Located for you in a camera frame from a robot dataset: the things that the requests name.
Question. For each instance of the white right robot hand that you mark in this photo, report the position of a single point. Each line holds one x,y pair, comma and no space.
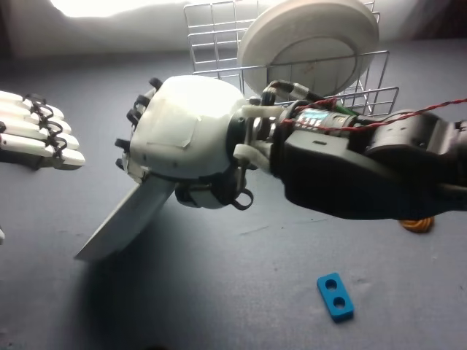
182,127

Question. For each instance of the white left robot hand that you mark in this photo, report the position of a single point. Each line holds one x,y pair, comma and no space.
25,131

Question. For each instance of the white plate with dark rim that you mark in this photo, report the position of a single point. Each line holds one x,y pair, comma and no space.
127,218

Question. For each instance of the white ceramic plate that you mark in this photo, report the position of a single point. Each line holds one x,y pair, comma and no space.
292,47

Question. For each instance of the blue block with two holes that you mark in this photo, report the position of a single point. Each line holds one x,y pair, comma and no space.
335,292

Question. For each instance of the orange swirl cookie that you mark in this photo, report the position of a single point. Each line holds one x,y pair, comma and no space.
416,226

